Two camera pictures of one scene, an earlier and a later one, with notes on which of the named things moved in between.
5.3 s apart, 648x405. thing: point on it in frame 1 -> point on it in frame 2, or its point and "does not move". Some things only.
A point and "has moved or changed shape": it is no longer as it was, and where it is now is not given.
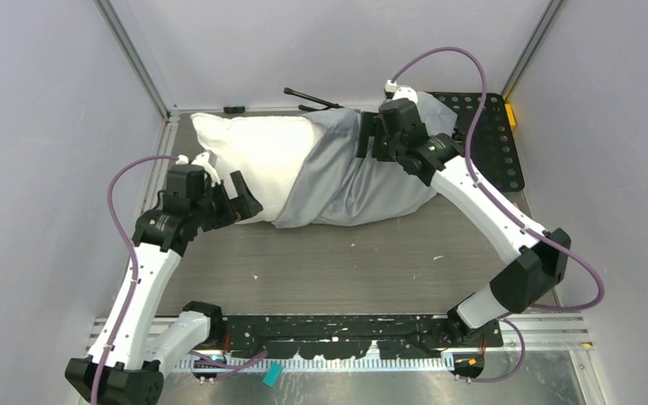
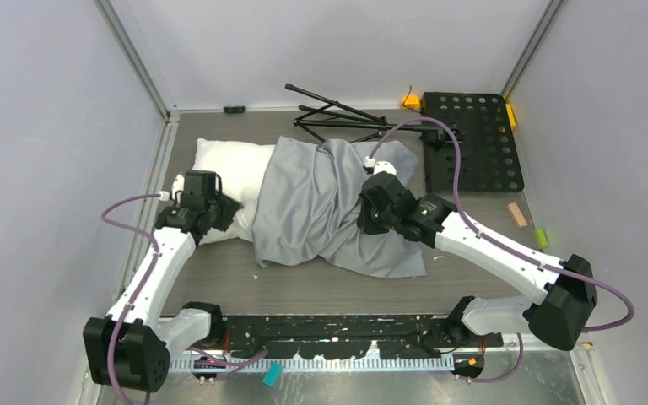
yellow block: [510, 116] does not move
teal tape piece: [272, 374] does not move
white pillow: [268, 152] has moved or changed shape
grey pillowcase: [332, 186] has moved or changed shape
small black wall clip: [234, 109] does not move
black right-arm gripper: [370, 127] -> [366, 223]
